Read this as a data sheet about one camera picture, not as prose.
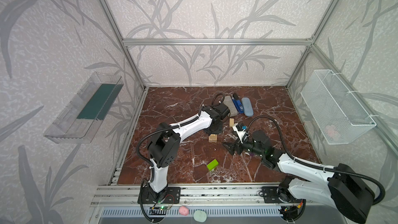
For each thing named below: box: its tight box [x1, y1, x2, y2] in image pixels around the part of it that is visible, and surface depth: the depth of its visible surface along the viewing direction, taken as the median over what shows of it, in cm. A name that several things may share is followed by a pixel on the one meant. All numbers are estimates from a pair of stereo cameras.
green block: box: [206, 158, 220, 171], surface depth 84 cm
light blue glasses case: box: [241, 96, 254, 117], surface depth 107 cm
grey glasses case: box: [222, 95, 238, 117], surface depth 109 cm
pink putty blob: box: [178, 205, 190, 216], surface depth 69 cm
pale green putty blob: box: [193, 210, 208, 223], surface depth 68 cm
